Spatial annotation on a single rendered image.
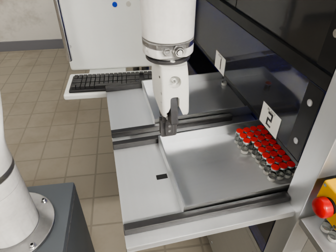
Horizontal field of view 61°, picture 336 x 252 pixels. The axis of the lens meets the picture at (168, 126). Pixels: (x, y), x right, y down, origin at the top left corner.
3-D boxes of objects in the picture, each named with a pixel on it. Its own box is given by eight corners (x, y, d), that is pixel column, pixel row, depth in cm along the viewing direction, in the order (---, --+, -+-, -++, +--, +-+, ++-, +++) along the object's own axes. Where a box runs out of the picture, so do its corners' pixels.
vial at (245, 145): (245, 148, 84) (248, 137, 82) (249, 153, 83) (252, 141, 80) (239, 150, 84) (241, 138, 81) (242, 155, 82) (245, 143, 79)
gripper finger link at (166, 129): (180, 115, 52) (179, 142, 56) (176, 105, 54) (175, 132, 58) (163, 117, 51) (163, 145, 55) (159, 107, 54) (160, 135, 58)
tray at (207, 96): (222, 78, 119) (223, 71, 117) (251, 113, 99) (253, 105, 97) (142, 88, 113) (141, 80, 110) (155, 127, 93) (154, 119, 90)
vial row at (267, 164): (246, 138, 88) (248, 126, 85) (277, 181, 74) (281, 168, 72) (239, 139, 88) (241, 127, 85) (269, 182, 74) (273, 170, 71)
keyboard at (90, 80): (157, 73, 139) (157, 68, 137) (160, 88, 128) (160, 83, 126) (73, 78, 135) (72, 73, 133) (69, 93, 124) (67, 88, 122)
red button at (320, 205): (323, 203, 58) (330, 190, 55) (336, 219, 55) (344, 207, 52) (306, 206, 57) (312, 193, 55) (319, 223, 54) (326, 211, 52)
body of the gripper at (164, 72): (199, 58, 44) (195, 117, 51) (181, 34, 52) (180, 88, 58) (151, 63, 42) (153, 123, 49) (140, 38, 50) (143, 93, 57)
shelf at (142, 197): (217, 77, 124) (218, 73, 123) (322, 209, 70) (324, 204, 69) (106, 90, 115) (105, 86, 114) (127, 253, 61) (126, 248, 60)
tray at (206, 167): (260, 127, 93) (262, 118, 91) (310, 188, 73) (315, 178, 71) (158, 144, 86) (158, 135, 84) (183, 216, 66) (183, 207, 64)
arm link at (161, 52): (202, 43, 43) (200, 62, 45) (185, 24, 50) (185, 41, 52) (147, 48, 41) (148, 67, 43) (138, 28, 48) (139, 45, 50)
